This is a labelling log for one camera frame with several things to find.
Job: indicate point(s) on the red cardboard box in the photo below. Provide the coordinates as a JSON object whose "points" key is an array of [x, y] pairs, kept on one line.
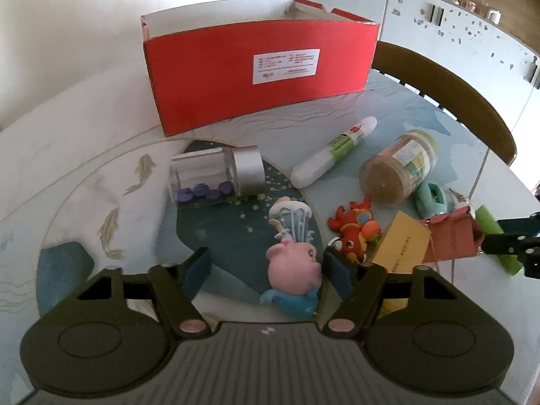
{"points": [[211, 80]]}

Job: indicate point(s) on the small pink paper box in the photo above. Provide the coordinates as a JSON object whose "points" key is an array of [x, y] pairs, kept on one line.
{"points": [[453, 236]]}

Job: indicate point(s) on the pink pig toy figure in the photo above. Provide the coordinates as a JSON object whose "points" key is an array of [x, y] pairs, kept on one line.
{"points": [[291, 265]]}

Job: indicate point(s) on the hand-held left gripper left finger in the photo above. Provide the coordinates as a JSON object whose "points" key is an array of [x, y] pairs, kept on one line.
{"points": [[198, 271]]}

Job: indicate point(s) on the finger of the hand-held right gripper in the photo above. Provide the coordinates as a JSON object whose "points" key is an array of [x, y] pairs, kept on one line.
{"points": [[512, 244]]}

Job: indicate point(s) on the white blue patterned trinket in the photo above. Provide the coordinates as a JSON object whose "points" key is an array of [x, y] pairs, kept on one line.
{"points": [[457, 198]]}

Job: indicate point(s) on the white glue tube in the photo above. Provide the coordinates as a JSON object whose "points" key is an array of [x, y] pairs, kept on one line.
{"points": [[329, 152]]}

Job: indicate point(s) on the green tube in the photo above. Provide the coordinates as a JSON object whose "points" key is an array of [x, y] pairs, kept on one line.
{"points": [[489, 219]]}

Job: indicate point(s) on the clear jar with silver lid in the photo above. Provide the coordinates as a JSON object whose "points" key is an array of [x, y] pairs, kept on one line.
{"points": [[249, 168]]}

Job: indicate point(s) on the red crab plush toy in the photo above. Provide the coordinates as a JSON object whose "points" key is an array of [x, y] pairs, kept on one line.
{"points": [[354, 228]]}

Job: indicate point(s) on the yellow card box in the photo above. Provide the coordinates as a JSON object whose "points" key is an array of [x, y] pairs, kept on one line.
{"points": [[400, 240]]}

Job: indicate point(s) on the toothpick jar with green lid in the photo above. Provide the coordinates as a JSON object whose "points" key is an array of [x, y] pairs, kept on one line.
{"points": [[392, 168]]}

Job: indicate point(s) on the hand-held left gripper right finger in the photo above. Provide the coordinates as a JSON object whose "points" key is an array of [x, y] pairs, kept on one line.
{"points": [[337, 271]]}

